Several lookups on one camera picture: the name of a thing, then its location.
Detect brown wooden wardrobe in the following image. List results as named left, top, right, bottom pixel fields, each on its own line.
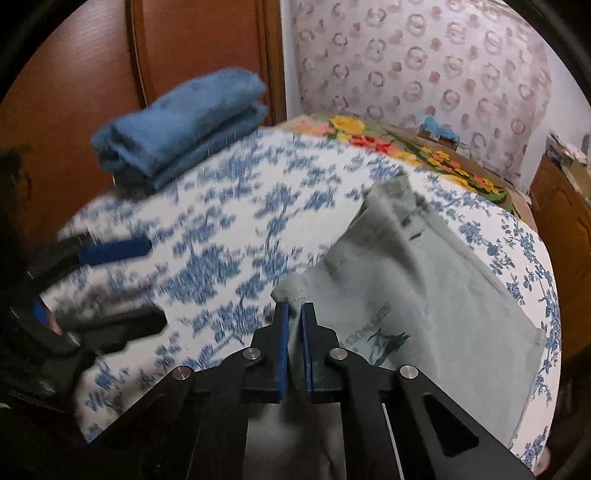
left=0, top=0, right=287, bottom=241

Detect small blue cloth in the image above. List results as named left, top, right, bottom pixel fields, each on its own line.
left=422, top=115, right=460, bottom=141

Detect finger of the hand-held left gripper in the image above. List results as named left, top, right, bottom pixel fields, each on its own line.
left=55, top=237, right=151, bottom=278
left=60, top=306, right=168, bottom=352

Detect blue floral white bedsheet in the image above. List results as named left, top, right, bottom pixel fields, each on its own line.
left=39, top=127, right=561, bottom=472

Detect colourful floral blanket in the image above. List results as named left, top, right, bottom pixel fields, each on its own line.
left=286, top=114, right=539, bottom=232

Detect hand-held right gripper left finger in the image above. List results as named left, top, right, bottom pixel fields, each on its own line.
left=85, top=302, right=291, bottom=480

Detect blue jeans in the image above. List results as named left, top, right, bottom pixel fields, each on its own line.
left=90, top=68, right=271, bottom=191

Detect brown wooden cabinet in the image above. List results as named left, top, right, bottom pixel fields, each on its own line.
left=529, top=152, right=591, bottom=361

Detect grey pants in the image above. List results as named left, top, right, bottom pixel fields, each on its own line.
left=245, top=173, right=548, bottom=480

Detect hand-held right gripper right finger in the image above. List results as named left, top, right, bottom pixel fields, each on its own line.
left=300, top=302, right=536, bottom=480

